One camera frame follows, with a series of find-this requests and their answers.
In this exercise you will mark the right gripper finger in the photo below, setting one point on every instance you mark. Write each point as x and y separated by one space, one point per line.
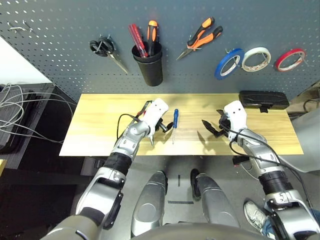
210 127
221 113

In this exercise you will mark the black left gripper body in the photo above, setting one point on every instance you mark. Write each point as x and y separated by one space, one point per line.
160 126

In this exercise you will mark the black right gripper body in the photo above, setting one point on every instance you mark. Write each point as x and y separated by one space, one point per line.
223 127

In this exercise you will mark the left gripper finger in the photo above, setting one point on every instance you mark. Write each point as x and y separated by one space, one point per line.
169 126
147 107

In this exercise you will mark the blue tape roll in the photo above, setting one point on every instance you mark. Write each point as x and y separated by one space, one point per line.
225 58

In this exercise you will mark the orange black needle-nose pliers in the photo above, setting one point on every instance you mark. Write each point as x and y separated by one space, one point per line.
200 38

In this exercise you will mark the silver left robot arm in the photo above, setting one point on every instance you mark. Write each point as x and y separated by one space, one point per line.
132 137

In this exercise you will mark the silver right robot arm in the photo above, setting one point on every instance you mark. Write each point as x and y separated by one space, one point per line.
255 147

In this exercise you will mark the grey perforated pegboard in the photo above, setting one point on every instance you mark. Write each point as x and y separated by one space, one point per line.
75 17

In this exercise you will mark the black cup holder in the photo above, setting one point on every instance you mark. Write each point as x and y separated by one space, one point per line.
151 72

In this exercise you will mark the black plastic case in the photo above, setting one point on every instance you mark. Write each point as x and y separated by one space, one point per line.
262 99

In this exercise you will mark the metal peg hook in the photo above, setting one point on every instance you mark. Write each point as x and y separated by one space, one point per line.
27 26
265 58
304 60
105 40
15 29
227 51

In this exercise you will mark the silver right robot leg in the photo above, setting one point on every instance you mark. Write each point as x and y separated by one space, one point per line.
215 197

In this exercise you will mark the silver robot leg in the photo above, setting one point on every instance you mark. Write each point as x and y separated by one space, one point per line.
148 202
215 197

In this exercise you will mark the white tape roll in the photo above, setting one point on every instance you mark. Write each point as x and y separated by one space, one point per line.
255 49

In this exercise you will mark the orange black screwdriver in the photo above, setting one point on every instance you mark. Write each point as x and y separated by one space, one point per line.
152 32

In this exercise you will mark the silver left robot leg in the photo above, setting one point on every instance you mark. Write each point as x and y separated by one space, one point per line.
148 202

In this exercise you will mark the light grey cover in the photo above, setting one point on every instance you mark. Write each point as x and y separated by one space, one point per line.
308 142

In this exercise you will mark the white sneaker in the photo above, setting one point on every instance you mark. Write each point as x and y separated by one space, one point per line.
255 215

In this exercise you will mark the red tape roll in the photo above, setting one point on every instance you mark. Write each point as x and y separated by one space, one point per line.
291 51

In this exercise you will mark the grey robot torso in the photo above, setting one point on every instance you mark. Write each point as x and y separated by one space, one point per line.
200 233

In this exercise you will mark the black storage rack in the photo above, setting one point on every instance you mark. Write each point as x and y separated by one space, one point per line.
15 147

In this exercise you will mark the light wooden plank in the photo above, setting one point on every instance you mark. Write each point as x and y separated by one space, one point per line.
2 167

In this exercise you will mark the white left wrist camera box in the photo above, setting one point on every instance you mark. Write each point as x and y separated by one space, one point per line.
156 112

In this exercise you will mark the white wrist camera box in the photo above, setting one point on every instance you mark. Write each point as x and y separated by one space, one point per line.
236 116
156 112

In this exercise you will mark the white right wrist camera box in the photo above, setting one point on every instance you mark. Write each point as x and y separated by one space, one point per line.
236 116

